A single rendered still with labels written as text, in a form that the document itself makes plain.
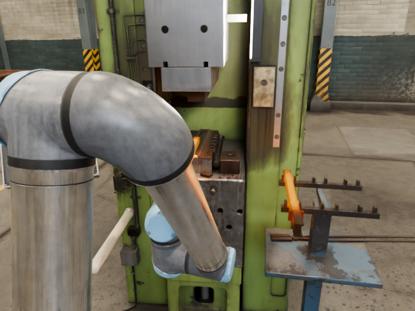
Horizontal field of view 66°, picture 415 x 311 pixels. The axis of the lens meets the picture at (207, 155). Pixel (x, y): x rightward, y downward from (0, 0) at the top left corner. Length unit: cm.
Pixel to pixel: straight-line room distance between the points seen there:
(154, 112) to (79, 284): 28
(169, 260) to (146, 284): 111
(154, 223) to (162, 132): 46
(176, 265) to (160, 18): 89
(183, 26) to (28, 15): 832
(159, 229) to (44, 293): 39
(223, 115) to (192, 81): 55
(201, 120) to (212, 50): 63
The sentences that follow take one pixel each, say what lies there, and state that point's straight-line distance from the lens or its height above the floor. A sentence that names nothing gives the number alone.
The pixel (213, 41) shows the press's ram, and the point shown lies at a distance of 129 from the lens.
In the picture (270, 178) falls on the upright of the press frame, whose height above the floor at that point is 84.
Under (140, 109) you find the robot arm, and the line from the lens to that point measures 41.
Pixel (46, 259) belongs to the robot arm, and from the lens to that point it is 50.
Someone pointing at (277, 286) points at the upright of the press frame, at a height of 19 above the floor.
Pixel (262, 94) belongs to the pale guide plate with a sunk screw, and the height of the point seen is 124.
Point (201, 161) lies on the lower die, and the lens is 139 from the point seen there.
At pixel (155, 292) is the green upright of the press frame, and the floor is 9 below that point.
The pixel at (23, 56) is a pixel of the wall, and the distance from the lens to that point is 976.
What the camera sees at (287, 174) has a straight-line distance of 134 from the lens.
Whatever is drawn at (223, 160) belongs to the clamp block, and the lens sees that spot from 138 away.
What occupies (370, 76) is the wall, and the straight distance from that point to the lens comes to 749.
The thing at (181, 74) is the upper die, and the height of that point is 134.
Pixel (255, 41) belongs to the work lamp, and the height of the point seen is 146.
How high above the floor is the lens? 147
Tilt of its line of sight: 20 degrees down
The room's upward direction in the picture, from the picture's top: 1 degrees counter-clockwise
